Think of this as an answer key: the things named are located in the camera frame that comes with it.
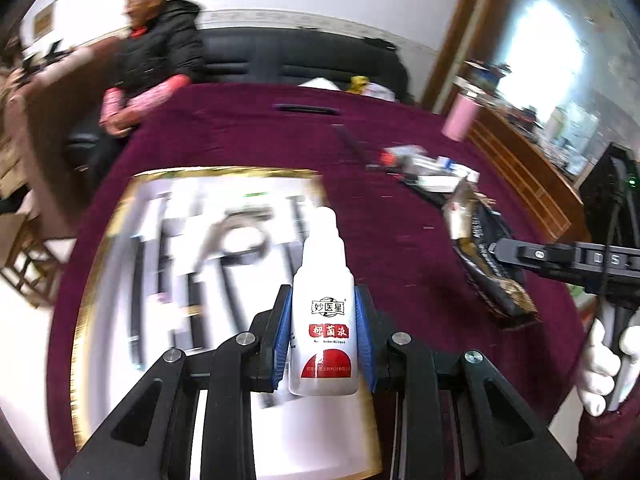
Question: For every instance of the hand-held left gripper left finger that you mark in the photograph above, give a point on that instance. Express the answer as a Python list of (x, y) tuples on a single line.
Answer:
[(282, 340)]

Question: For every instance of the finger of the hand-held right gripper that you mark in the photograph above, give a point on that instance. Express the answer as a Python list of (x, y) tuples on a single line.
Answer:
[(530, 254)]

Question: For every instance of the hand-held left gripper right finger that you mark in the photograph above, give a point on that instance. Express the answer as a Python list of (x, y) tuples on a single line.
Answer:
[(364, 340)]

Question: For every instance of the black gold pouch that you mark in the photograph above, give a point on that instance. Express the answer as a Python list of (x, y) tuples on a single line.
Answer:
[(492, 280)]

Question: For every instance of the white bottle red label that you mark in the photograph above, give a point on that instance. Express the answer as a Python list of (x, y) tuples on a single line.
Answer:
[(322, 280)]

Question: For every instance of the pile of black markers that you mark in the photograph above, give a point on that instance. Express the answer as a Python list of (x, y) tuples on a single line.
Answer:
[(136, 300)]

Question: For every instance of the gold-rimmed box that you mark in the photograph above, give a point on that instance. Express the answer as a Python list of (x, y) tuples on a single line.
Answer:
[(150, 200)]

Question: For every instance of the person's right forearm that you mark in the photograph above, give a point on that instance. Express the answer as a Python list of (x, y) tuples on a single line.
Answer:
[(610, 445)]

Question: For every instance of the person's right hand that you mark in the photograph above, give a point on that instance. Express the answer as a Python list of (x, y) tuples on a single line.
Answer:
[(595, 370)]

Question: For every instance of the wooden brick-pattern counter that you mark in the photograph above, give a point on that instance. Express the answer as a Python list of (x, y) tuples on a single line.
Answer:
[(525, 170)]

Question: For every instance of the blue white box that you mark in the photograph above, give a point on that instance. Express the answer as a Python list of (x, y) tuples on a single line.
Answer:
[(445, 162)]

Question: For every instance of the maroon tablecloth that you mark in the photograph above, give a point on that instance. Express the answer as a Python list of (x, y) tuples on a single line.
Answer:
[(400, 220)]

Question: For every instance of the pink thermos bottle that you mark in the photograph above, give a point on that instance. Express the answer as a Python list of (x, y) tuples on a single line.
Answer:
[(459, 120)]

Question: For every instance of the red white box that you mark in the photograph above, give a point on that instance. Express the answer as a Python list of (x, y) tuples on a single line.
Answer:
[(395, 156)]

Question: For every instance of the black marker pen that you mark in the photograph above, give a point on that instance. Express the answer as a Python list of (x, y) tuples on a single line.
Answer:
[(305, 108)]

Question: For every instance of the yellow toy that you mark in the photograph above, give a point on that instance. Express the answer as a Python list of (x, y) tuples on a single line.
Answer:
[(359, 84)]

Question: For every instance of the white paper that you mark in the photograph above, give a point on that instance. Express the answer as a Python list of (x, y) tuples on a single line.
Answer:
[(322, 83)]

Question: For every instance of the wooden stool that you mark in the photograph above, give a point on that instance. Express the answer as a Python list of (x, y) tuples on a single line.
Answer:
[(30, 260)]

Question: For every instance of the black leather sofa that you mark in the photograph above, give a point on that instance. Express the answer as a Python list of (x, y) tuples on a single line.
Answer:
[(250, 55)]

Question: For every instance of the small gold picture frame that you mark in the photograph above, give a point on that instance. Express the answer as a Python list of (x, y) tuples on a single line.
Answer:
[(44, 21)]

